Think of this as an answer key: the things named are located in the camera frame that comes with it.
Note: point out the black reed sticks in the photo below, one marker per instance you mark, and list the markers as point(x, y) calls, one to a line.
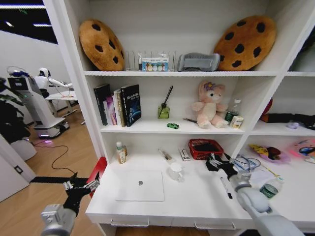
point(167, 94)

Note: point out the red plastic basket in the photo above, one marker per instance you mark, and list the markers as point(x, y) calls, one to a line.
point(197, 153)

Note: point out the white spine book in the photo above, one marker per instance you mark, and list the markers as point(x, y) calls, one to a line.
point(116, 108)

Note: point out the dark green plant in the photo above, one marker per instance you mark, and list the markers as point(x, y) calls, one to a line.
point(12, 118)

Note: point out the pink plush bunny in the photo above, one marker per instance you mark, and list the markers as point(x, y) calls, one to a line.
point(210, 108)

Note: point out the yellow purple plush toy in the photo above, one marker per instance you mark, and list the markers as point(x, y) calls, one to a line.
point(270, 153)

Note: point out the pink blue plush toy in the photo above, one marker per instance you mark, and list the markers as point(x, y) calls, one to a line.
point(305, 147)

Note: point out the water bottle green label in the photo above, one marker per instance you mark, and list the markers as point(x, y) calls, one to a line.
point(270, 188)

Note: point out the thin black book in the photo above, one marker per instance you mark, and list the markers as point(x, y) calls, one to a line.
point(100, 103)

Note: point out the round cookie cushion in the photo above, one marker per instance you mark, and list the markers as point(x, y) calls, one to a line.
point(246, 43)

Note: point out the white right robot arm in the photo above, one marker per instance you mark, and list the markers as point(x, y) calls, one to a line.
point(256, 201)

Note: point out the clear jug white lid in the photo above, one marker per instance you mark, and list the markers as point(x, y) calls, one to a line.
point(175, 172)

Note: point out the tan spine book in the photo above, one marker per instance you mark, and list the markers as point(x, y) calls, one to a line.
point(121, 110)

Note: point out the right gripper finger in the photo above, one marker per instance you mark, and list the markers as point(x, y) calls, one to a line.
point(229, 159)
point(214, 160)

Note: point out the small purple case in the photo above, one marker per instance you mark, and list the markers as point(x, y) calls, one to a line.
point(292, 125)

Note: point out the silver laptop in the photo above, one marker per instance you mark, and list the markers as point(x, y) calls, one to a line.
point(140, 186)

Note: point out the white narrow box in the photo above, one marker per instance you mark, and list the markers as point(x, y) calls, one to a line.
point(184, 155)

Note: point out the pink purple book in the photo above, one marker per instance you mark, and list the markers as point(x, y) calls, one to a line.
point(110, 111)

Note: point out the black book blue print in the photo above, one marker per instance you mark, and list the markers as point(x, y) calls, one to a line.
point(131, 105)

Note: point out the red orange object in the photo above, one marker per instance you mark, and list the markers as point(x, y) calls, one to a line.
point(267, 110)

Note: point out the clear bottle green label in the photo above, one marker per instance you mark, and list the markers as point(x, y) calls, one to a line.
point(232, 111)

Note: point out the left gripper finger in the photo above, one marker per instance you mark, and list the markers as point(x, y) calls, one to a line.
point(69, 183)
point(93, 184)

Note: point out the clear acrylic divider rack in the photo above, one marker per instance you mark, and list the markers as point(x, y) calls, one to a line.
point(131, 61)

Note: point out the green glass diffuser bottle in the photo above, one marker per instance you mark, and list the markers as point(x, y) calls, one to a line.
point(164, 111)

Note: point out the white humanoid robot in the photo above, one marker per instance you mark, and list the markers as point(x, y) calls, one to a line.
point(46, 79)

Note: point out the black item in basket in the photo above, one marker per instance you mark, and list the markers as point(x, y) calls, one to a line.
point(206, 148)

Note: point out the small white carton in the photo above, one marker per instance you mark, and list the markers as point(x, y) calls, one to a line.
point(236, 122)

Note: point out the white background desk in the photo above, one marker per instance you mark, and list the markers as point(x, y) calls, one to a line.
point(64, 98)

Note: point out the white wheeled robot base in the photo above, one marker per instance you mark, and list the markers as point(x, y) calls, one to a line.
point(37, 108)

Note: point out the colourful printed card box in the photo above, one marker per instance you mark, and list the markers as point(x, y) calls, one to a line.
point(155, 64)

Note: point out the red stool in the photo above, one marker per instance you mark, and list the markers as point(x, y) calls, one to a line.
point(97, 172)

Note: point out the black marker pen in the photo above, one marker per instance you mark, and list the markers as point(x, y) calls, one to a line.
point(226, 188)

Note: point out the dark pen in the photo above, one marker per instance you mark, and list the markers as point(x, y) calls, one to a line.
point(189, 120)

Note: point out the clear plastic packet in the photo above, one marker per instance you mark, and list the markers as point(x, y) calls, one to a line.
point(165, 155)

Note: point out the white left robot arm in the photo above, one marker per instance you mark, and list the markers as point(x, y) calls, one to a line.
point(57, 218)

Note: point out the oval cookie cushion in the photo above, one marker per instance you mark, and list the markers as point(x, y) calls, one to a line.
point(101, 45)

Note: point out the white shelf desk unit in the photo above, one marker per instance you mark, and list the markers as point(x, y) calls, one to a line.
point(197, 201)

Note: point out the long black bag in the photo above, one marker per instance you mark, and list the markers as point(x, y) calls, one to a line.
point(285, 118)

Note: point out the white plant pot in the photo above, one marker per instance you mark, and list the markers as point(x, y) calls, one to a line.
point(24, 150)

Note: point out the green toy car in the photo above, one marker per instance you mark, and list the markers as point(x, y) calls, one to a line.
point(172, 125)

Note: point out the black wall socket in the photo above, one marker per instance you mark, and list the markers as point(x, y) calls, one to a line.
point(18, 170)

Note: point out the amber liquid bottle white cap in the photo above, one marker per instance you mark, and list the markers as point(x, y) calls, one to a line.
point(120, 156)

